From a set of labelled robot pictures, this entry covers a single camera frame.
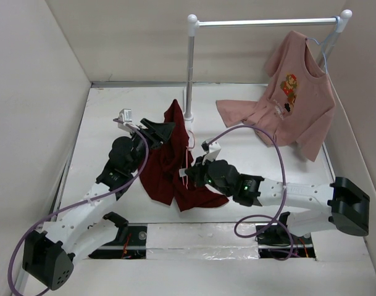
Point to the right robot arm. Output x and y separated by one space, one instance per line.
340 205

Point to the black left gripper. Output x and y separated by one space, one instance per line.
160 131

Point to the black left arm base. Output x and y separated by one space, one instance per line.
129 243

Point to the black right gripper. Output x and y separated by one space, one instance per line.
196 174

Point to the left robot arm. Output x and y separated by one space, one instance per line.
50 255

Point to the pink printed t shirt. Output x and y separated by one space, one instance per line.
298 104

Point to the dark red t shirt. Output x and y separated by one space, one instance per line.
160 177

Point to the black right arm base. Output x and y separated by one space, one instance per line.
274 243

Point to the pink wire hanger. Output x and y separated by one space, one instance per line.
189 148

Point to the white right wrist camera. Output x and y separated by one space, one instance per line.
212 149

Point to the blue wire hanger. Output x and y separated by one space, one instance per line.
327 45

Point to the white metal clothes rack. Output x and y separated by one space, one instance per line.
193 24

